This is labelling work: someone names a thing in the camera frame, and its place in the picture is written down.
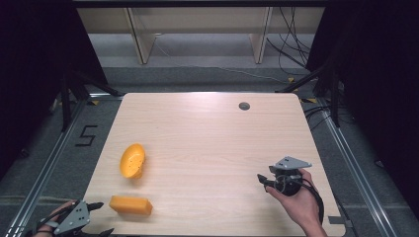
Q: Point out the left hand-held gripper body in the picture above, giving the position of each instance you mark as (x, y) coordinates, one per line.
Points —
(76, 218)

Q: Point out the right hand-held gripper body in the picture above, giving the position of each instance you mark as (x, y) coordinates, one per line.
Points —
(287, 179)

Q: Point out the orange rectangular block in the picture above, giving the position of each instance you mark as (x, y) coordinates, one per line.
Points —
(131, 204)

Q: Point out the orange plastic bowl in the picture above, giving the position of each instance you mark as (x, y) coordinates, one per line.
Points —
(132, 161)

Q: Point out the person's left hand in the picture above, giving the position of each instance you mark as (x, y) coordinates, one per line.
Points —
(54, 219)

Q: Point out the person's right hand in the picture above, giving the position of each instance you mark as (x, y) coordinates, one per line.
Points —
(304, 204)

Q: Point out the grey round table grommet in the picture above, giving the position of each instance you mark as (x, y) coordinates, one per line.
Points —
(244, 106)

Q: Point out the black metal stand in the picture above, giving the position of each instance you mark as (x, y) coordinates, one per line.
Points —
(331, 89)
(70, 95)

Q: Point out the black curtain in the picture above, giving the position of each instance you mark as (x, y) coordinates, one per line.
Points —
(378, 98)
(36, 82)

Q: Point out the beige wooden furniture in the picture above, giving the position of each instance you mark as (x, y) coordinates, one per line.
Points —
(197, 19)

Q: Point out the aluminium floor rail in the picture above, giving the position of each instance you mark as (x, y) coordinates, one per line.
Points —
(42, 174)
(355, 171)

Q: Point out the grey table corner bracket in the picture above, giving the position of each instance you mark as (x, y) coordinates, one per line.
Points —
(339, 220)

